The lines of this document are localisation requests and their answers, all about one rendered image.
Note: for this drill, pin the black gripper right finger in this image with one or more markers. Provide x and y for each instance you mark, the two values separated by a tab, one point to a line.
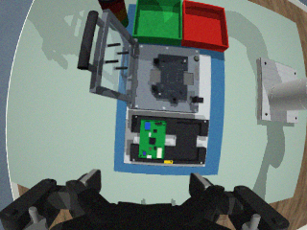
257	214

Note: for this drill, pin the green circuit board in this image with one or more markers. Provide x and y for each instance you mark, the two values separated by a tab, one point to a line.
152	139

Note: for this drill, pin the green bin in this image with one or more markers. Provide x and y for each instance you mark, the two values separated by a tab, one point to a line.
158	21

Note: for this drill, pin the red bin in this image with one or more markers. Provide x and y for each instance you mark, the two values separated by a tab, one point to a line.
206	23

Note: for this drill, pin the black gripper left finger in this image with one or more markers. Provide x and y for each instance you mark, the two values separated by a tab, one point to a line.
29	211

